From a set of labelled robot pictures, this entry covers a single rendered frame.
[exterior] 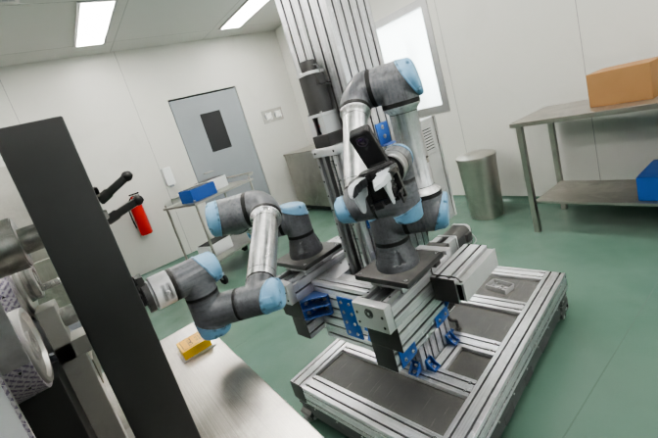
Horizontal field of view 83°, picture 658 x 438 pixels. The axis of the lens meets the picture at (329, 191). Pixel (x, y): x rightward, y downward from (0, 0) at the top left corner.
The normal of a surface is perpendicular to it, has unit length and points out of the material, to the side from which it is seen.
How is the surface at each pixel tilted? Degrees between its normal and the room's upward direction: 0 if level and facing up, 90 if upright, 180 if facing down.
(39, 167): 90
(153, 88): 90
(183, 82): 90
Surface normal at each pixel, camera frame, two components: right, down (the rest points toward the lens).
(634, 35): -0.77, 0.34
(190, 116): 0.58, 0.00
